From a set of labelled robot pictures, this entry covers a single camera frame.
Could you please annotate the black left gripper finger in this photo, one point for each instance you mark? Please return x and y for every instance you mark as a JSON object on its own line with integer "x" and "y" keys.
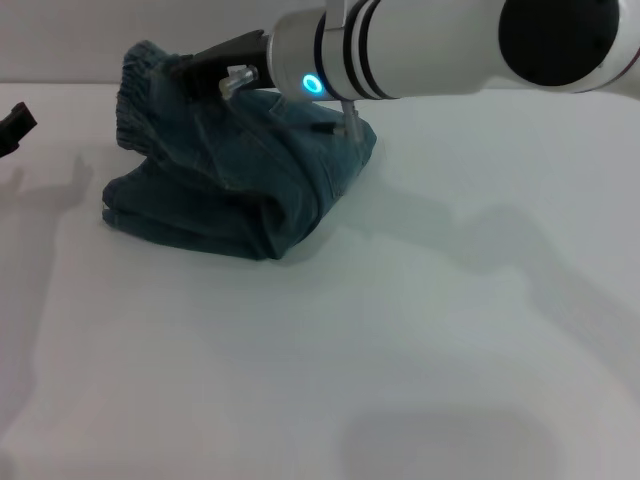
{"x": 15, "y": 130}

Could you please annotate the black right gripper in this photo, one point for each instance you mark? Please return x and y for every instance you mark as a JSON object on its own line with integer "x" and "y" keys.
{"x": 235, "y": 60}

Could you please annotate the blue denim shorts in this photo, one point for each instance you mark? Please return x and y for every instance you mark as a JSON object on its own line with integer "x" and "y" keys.
{"x": 225, "y": 165}

